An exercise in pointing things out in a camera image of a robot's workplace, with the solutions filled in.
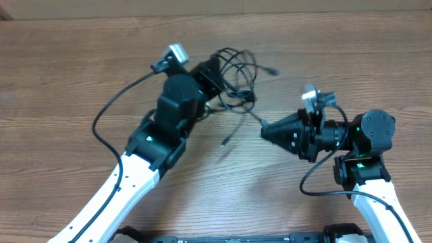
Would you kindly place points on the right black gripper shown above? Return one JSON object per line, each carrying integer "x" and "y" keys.
{"x": 293, "y": 129}

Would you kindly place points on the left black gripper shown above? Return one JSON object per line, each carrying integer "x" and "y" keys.
{"x": 211, "y": 82}

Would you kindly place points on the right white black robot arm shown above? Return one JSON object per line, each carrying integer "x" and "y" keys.
{"x": 361, "y": 172}

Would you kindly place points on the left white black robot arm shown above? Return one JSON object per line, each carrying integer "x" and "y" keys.
{"x": 152, "y": 149}

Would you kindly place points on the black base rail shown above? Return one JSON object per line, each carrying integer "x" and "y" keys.
{"x": 343, "y": 232}

